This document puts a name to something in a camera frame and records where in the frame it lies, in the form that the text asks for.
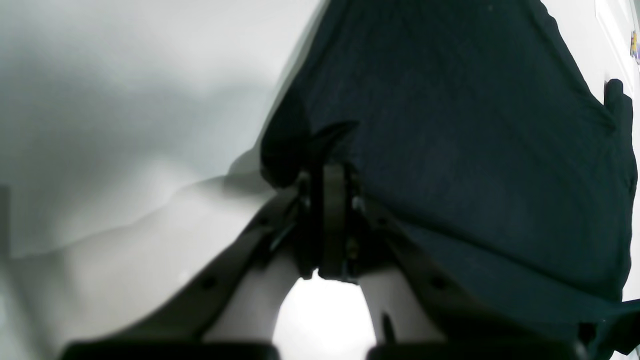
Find black T-shirt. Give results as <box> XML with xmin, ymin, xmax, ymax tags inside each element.
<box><xmin>260</xmin><ymin>0</ymin><xmax>639</xmax><ymax>360</ymax></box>

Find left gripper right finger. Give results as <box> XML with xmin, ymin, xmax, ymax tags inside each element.
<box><xmin>320</xmin><ymin>164</ymin><xmax>588</xmax><ymax>360</ymax></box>

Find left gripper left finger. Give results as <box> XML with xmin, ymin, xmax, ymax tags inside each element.
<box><xmin>61</xmin><ymin>168</ymin><xmax>321</xmax><ymax>360</ymax></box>

